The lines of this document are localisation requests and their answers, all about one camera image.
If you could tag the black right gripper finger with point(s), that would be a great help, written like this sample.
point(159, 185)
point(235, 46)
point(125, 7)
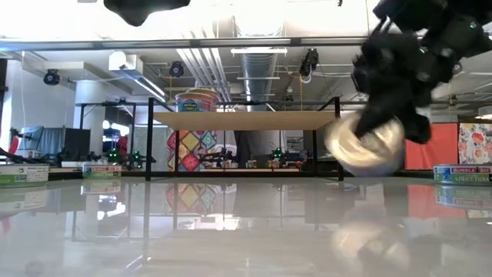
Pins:
point(378, 121)
point(419, 129)

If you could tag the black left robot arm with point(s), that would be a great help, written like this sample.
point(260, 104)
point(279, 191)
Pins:
point(142, 9)

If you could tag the black background robot arm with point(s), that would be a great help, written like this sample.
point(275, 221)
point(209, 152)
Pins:
point(217, 157)
point(280, 154)

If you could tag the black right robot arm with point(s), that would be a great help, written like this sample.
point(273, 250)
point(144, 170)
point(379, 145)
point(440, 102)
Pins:
point(461, 31)

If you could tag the orange cloth panel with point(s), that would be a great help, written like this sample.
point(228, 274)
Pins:
point(432, 146)

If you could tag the floral poster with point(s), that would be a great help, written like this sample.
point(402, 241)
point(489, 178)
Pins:
point(475, 143)

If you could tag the black ceiling spotlight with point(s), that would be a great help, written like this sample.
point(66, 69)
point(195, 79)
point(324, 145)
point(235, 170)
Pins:
point(176, 69)
point(309, 61)
point(51, 77)

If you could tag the white ceiling strip light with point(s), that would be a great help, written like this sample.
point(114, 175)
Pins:
point(258, 51)

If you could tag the colourful patchwork panel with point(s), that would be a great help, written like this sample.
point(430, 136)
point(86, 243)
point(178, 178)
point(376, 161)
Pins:
point(192, 150)

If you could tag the long ceiling light fixture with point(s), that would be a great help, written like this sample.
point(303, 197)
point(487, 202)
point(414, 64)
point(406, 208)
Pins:
point(150, 88)

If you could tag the grey horizontal rig beam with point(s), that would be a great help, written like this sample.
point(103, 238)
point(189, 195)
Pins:
point(153, 43)

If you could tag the red background object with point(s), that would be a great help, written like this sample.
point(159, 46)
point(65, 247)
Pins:
point(123, 146)

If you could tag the white ceiling air unit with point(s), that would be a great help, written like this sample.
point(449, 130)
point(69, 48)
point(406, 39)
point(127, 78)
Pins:
point(123, 61)

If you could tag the background robot green lights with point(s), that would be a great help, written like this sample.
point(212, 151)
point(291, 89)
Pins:
point(115, 155)

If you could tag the white round pillar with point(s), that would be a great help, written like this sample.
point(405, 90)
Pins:
point(89, 115)

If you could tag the black background monitor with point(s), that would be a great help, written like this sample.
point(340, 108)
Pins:
point(77, 142)

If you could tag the silver ventilation duct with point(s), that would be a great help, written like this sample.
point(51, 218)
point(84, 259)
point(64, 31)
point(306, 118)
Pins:
point(259, 77)

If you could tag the black background table frame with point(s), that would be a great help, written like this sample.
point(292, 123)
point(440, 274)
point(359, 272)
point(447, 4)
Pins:
point(107, 103)

